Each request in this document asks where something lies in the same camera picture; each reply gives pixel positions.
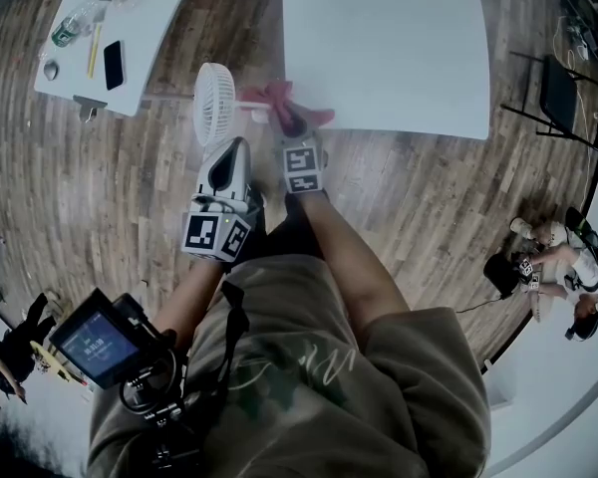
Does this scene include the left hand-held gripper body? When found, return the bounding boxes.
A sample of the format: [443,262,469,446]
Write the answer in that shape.
[180,185,264,265]

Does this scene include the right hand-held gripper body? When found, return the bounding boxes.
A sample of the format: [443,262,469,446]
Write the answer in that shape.
[280,134,329,195]

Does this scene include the pink cloth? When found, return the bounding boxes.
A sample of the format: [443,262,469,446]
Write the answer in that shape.
[238,80,336,136]

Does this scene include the small white desk fan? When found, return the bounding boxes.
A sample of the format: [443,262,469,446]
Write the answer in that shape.
[192,62,275,148]

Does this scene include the person's left forearm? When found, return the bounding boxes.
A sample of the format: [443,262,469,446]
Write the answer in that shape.
[153,259,225,348]

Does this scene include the person's right forearm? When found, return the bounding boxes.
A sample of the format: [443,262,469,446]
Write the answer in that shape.
[298,190,413,353]

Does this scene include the person's black trousers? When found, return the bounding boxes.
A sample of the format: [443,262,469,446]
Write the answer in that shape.
[228,191,330,268]

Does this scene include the white table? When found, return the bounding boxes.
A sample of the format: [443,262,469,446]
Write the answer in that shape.
[33,0,200,118]
[281,0,492,141]

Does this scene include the grey table clamp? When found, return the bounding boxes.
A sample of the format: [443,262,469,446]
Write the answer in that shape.
[73,95,109,123]

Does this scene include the black chest monitor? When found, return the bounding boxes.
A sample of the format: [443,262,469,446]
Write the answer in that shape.
[48,288,160,391]

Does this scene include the black smartphone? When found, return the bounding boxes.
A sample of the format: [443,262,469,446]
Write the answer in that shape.
[103,40,127,92]

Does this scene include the yellow pencil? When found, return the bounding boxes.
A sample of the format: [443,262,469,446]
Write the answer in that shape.
[87,22,104,80]

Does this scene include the person's olive shirt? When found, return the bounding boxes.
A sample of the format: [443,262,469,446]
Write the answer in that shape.
[87,254,492,478]

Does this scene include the yellow wooden toy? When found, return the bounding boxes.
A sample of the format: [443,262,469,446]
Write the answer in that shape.
[29,341,84,385]

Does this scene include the black bucket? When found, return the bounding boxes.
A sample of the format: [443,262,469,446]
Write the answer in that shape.
[482,252,522,298]

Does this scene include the black folding chair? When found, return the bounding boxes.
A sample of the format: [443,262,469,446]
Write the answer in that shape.
[500,53,598,156]

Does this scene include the white wooden shelf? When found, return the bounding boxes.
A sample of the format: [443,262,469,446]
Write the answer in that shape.
[482,358,517,410]

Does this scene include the black chest camera rig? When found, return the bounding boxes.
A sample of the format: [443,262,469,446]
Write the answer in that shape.
[119,280,250,470]

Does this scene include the black floor cable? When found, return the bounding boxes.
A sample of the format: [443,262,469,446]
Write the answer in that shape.
[455,294,504,314]

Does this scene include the tangle of cables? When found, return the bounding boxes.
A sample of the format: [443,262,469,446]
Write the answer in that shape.
[552,0,598,64]

